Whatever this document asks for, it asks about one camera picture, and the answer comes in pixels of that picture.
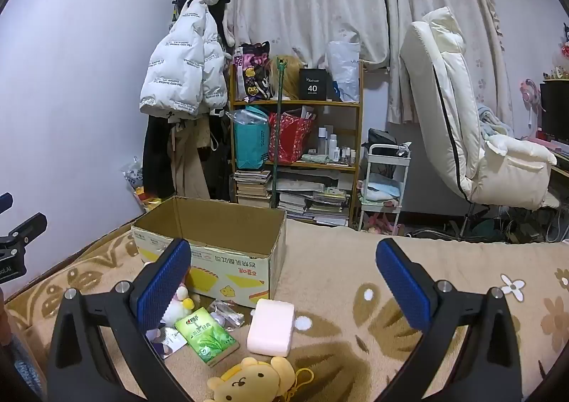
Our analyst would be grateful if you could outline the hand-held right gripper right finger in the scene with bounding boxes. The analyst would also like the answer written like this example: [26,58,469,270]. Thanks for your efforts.
[376,237,523,402]

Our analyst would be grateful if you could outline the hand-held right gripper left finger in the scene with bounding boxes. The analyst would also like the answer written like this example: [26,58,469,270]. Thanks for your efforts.
[47,237,192,402]

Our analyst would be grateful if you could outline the dark tissue pack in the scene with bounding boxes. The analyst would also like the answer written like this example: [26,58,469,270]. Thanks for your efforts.
[146,326,188,359]

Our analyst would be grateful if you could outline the green tissue pack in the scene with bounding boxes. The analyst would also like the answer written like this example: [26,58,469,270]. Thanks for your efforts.
[174,306,241,366]

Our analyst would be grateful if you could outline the printed cardboard box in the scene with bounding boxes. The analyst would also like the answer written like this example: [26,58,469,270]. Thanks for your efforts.
[131,195,287,309]

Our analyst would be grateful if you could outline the white pink soap bar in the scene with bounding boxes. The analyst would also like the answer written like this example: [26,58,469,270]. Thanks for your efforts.
[246,298,296,357]

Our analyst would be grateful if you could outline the yellow bear plush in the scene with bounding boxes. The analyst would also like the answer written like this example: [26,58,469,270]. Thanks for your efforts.
[207,355,314,402]

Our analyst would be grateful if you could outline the white fluffy plush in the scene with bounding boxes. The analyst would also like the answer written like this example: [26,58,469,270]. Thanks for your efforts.
[161,284,203,326]

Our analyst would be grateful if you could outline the clear zip bag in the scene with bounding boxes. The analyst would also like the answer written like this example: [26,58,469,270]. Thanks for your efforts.
[208,299,246,329]

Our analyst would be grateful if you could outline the light blue cloth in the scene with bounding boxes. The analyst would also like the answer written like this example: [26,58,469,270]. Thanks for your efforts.
[361,182,401,204]

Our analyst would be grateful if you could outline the blue denim pants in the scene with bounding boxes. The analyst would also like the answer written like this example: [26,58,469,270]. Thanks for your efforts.
[6,331,47,402]

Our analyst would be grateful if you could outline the white rolling cart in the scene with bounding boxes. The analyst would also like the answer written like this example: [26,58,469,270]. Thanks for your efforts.
[358,143,412,235]

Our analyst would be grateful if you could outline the printed plastic bag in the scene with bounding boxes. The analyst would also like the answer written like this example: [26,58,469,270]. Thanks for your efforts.
[121,157,148,195]

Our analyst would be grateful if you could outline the stack of books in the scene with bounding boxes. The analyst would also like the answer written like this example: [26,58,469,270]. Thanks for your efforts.
[278,189,350,226]
[233,168,273,208]

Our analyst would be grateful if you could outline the beige coat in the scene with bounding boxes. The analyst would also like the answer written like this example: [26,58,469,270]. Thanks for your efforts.
[168,118,214,201]

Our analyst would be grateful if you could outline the black coat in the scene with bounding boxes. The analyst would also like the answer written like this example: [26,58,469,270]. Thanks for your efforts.
[142,115,176,199]

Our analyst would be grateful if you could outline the black bag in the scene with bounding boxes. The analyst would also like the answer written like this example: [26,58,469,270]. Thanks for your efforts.
[362,129,399,155]

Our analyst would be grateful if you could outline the row of white cosmetic bottles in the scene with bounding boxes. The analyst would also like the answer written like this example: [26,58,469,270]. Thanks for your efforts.
[317,124,358,164]

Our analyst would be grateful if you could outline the wooden shelf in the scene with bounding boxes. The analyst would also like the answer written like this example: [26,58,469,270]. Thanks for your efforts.
[229,62,364,227]

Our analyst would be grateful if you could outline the teal paper bag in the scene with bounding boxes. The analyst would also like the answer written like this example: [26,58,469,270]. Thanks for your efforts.
[233,111,271,169]

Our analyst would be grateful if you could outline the light blue blanket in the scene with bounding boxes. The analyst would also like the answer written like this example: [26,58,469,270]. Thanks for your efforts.
[478,103,513,139]

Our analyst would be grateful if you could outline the red patterned bag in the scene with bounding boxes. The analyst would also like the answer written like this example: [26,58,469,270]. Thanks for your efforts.
[267,112,313,164]

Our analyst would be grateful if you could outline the green stick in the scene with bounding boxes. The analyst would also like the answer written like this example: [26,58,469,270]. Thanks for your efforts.
[273,58,286,210]

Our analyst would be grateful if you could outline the white reclining chair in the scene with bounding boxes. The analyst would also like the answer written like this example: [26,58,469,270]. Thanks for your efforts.
[399,6,563,243]

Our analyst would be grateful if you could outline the white puffer jacket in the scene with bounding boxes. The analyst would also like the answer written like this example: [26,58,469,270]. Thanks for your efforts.
[139,0,232,118]

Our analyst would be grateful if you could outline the black box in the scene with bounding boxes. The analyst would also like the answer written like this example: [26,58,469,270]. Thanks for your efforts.
[299,68,334,101]

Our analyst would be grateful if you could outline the clear plastic bag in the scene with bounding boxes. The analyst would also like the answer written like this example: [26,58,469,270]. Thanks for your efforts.
[326,41,361,103]

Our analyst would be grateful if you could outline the pink desk fan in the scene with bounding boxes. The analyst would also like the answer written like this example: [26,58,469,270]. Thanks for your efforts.
[519,77,544,139]

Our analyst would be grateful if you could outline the colourful printed bag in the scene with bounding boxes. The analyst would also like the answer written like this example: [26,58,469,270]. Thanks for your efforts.
[234,41,273,103]

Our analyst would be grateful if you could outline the black monitor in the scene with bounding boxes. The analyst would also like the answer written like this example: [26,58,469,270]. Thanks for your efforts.
[540,80,569,146]

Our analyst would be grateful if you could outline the blond wig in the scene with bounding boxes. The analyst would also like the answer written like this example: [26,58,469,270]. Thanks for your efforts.
[269,55,301,101]

